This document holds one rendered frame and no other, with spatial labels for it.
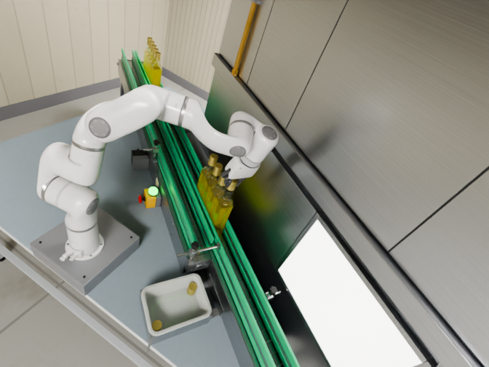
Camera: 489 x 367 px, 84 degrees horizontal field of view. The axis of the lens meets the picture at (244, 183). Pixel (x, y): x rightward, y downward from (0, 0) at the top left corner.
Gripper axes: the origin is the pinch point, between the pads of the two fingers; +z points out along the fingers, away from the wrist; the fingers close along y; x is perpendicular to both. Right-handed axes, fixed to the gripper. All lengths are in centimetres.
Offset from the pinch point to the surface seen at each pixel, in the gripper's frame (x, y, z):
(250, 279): 33.8, -3.4, 17.2
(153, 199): -16.0, 19.4, 43.0
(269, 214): 14.5, -11.8, 2.1
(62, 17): -234, 50, 104
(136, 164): -42, 22, 52
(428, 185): 31, -15, -51
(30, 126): -163, 84, 169
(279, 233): 22.8, -11.8, 0.5
